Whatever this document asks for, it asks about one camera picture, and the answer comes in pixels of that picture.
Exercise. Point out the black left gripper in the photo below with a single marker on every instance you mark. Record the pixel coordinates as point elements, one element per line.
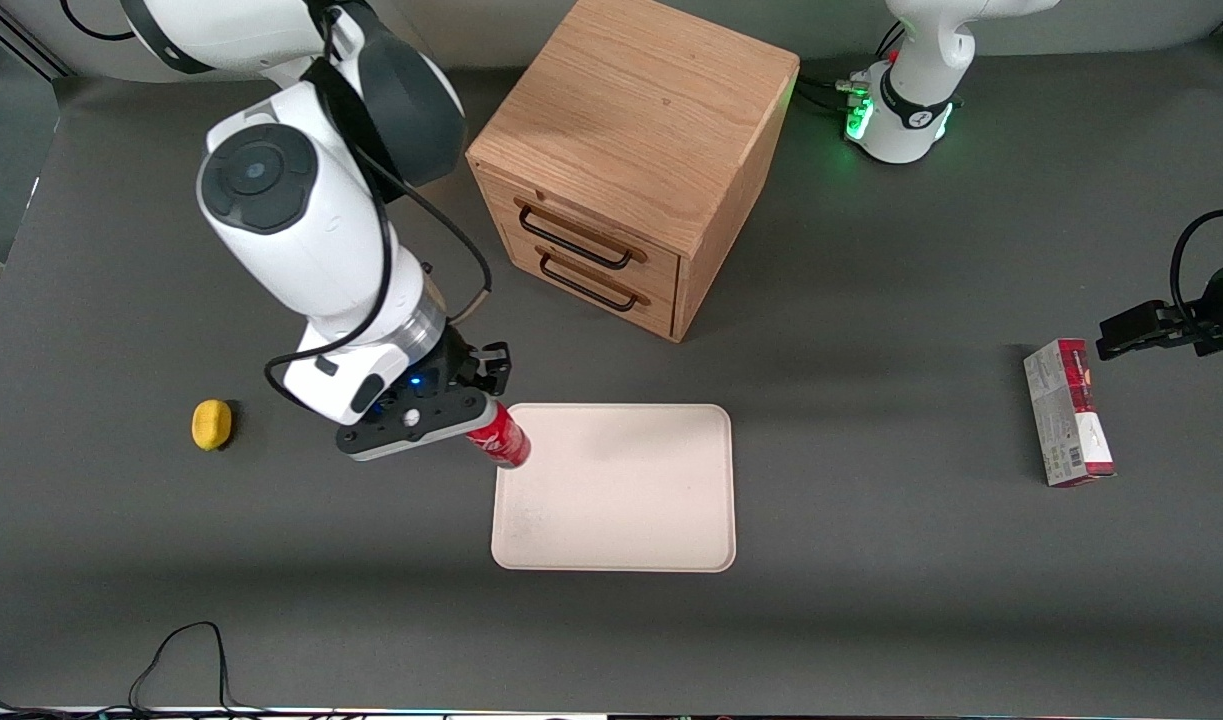
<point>1218,322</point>

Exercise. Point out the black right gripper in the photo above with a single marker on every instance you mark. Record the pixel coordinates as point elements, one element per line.
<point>461,362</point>

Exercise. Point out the red coke bottle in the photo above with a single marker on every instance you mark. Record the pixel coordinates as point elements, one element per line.
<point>503,442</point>

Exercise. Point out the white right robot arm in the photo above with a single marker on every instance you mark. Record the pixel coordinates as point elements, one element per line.
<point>301,230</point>

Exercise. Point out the beige plastic tray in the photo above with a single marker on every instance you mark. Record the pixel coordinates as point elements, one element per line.
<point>621,495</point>

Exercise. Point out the red and white carton box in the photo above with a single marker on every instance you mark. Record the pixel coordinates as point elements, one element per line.
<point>1069,415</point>

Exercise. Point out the yellow lemon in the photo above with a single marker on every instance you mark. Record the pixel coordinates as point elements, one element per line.
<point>211,425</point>

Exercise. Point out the wooden drawer cabinet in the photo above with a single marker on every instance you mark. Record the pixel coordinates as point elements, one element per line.
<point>631,110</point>

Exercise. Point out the dark grey table mat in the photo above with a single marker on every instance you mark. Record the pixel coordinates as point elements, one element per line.
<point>871,620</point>

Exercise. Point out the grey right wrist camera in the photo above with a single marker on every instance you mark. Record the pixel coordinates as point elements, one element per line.
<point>411,427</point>

